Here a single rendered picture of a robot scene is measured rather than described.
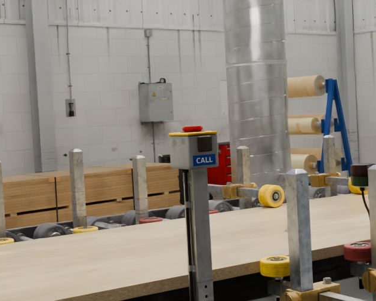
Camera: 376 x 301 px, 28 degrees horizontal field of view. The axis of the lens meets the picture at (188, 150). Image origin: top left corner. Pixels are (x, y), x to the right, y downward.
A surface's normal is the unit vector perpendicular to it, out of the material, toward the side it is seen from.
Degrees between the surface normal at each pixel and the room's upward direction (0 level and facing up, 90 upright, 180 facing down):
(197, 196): 90
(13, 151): 90
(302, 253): 90
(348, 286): 90
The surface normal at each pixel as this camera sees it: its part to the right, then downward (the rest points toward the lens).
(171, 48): 0.63, 0.00
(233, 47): -0.73, 0.07
